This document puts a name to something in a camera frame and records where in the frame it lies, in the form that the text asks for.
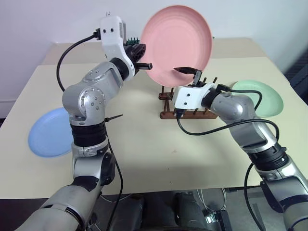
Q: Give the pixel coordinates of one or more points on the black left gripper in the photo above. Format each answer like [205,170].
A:
[132,56]

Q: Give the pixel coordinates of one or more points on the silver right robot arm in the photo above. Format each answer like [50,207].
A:
[240,108]

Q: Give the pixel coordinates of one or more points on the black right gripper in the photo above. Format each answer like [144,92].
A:
[200,83]

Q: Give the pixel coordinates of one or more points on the green plate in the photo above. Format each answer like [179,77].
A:
[269,101]

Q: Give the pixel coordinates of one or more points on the black box on floor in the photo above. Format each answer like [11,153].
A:
[220,220]

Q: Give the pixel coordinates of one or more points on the green terminal block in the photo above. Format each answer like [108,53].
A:
[132,41]

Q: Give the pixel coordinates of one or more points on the blue plate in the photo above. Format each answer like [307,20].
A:
[50,134]

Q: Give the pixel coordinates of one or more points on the dark ribbed radiator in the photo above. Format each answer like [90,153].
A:
[298,72]

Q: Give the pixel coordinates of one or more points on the dark rounded shape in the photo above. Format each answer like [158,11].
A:
[190,209]

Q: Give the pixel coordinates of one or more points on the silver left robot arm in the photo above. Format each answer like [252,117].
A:
[93,96]

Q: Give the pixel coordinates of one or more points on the wooden dish rack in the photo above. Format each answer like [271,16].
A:
[192,115]

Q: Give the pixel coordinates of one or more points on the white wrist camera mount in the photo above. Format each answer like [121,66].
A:
[111,38]
[190,95]

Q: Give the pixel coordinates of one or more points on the pink plate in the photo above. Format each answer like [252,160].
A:
[175,43]

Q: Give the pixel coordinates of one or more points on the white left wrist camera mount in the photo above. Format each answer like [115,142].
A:
[111,38]

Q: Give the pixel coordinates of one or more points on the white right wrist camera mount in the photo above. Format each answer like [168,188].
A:
[190,95]

